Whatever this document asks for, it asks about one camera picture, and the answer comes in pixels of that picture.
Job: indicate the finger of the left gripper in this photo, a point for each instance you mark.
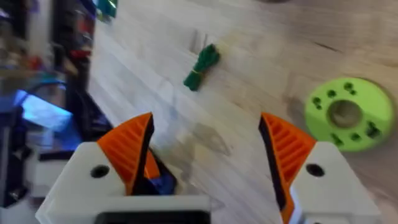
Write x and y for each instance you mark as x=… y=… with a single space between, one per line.
x=150 y=171

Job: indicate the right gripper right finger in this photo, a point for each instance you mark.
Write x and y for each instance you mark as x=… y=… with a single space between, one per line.
x=323 y=186

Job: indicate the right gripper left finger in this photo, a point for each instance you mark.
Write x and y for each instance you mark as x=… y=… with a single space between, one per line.
x=93 y=174

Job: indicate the green toy vegetable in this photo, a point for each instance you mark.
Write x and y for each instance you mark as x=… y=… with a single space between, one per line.
x=202 y=65

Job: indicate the green disc with holes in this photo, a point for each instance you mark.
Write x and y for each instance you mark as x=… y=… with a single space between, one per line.
x=373 y=105

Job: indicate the shiny teal green object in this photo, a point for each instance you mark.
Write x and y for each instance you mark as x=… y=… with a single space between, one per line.
x=107 y=8

